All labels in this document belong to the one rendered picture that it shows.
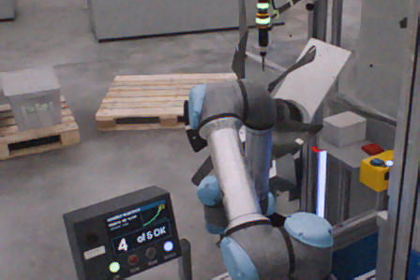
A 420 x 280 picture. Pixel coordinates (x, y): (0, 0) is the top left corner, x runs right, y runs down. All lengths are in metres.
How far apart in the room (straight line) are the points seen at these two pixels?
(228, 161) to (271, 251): 0.25
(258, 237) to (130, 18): 6.36
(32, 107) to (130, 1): 3.06
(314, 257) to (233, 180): 0.27
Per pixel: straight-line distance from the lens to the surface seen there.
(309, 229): 1.36
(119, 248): 1.53
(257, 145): 1.60
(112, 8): 7.49
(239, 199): 1.37
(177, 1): 7.59
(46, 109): 4.81
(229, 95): 1.48
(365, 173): 2.09
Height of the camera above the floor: 2.05
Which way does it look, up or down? 25 degrees down
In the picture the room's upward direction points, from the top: straight up
